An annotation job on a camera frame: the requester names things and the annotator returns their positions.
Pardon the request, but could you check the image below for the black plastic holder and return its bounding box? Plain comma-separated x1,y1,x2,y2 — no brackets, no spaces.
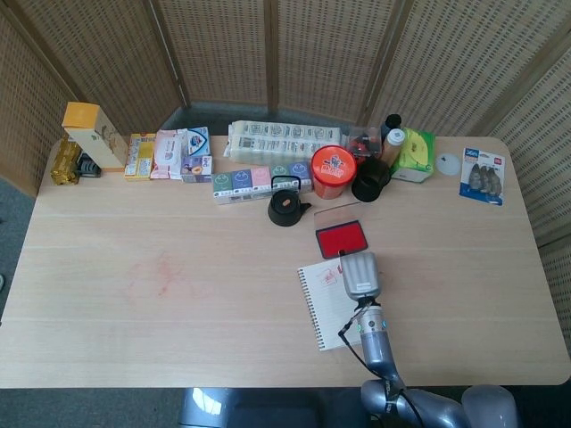
75,152,103,178

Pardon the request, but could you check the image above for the brown bottle with white cap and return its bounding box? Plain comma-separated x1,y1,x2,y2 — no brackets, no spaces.
381,128,405,165

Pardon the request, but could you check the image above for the yellow snack box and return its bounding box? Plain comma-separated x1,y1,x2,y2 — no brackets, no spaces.
123,132,157,182

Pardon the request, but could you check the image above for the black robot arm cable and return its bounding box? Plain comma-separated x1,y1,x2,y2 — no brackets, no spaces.
337,307,429,428

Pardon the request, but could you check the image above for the clear plastic box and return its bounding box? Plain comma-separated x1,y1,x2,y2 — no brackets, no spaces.
346,126,384,160

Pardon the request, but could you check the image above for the white round disc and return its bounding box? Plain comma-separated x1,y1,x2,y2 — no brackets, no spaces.
435,151,463,177

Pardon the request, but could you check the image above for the multicolour pocket tissue pack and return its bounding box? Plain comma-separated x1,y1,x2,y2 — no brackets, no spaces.
211,160,313,207

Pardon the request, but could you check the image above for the woven bamboo folding screen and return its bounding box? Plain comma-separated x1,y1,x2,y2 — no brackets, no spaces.
0,0,571,358

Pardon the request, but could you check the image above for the clear plastic ink pad lid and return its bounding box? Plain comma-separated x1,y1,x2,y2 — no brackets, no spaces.
313,202,362,229

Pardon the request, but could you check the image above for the white spiral notepad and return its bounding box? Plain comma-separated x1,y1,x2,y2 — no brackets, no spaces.
297,259,380,352

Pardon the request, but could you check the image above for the gold foil package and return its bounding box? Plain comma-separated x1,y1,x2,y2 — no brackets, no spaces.
49,137,84,185

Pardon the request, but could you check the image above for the red ink pad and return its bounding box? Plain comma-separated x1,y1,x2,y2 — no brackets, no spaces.
314,219,368,259

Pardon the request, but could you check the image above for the black mesh pen holder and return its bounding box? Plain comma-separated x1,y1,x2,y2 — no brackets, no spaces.
351,159,392,204

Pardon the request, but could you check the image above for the blue blister pack of clips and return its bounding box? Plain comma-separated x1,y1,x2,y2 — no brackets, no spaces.
459,146,509,207

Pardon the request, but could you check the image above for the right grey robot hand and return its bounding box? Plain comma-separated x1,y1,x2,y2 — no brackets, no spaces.
337,251,383,301

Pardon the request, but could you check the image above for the pink wet wipes pack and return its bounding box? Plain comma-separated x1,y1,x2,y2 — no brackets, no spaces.
149,128,188,181

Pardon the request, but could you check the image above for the orange snack tub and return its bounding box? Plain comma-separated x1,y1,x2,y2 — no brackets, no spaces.
310,144,358,200

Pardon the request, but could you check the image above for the black teapot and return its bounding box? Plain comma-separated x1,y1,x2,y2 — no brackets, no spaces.
266,175,313,228

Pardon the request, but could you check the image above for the purple carton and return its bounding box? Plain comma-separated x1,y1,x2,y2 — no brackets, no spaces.
180,154,214,185

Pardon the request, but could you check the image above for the large wrapped paper roll pack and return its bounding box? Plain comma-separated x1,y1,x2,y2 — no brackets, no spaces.
224,119,350,164

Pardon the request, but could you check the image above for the dark bottle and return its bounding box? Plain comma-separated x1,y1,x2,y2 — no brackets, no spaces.
380,113,404,139

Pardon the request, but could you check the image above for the tall beige box orange top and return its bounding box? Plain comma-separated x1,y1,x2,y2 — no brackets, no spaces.
61,102,129,173

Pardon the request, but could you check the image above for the green tissue box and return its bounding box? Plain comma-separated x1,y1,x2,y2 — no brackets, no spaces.
390,128,437,185

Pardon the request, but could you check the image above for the blue white carton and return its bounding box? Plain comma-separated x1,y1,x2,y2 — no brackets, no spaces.
180,126,211,158

